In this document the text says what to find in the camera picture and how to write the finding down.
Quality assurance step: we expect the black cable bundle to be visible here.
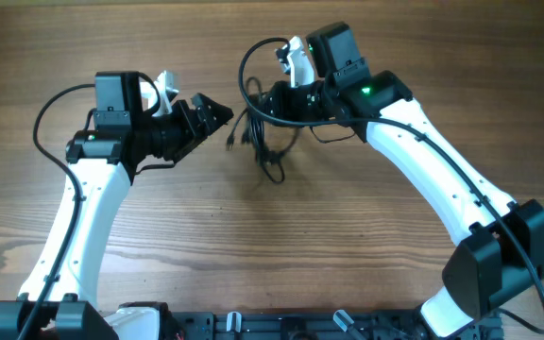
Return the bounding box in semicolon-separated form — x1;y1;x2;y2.
225;76;301;185

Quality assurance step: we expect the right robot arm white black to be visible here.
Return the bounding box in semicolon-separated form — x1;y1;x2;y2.
245;22;544;339

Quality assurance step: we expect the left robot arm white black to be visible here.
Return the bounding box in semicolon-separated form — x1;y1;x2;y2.
0;71;233;339

